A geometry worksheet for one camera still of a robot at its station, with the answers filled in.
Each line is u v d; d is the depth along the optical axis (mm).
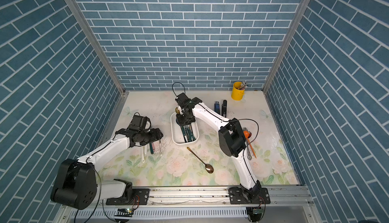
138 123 690
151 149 889
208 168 828
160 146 911
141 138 669
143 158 861
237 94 1094
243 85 1023
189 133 963
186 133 961
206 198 740
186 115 772
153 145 912
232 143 547
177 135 959
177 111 892
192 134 963
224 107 1075
